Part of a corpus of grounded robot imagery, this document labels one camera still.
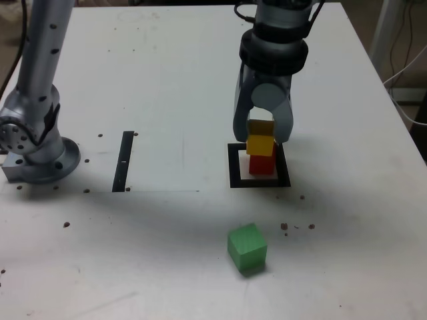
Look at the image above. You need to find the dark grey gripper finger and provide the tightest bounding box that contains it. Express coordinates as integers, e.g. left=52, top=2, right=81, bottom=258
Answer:
left=232, top=81, right=255, bottom=143

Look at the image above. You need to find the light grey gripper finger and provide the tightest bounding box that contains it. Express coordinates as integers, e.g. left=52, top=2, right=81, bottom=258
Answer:
left=251, top=81, right=295, bottom=145

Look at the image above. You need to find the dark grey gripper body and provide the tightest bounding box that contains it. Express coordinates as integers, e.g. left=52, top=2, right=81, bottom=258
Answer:
left=237, top=65, right=294, bottom=97

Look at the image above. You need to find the yellow cube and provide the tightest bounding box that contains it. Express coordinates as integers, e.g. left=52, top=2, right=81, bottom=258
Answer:
left=246, top=119, right=278, bottom=157

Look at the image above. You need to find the red cube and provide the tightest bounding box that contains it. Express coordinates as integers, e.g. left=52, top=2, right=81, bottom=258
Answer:
left=248, top=139, right=279, bottom=176

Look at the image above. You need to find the green cube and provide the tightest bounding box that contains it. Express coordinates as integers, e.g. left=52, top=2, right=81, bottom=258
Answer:
left=227, top=222, right=269, bottom=277

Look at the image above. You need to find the black tape square outline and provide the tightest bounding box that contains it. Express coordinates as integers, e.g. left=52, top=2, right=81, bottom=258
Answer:
left=227, top=142, right=292, bottom=189

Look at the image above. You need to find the black tape strip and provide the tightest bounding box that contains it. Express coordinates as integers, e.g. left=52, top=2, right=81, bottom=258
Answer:
left=111, top=130, right=135, bottom=193

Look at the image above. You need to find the white metal frame leg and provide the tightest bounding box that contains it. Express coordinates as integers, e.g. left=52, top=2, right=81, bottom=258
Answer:
left=368, top=0, right=401, bottom=73

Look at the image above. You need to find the white cable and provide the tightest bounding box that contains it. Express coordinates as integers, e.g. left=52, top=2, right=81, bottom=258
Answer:
left=383, top=43, right=427, bottom=126

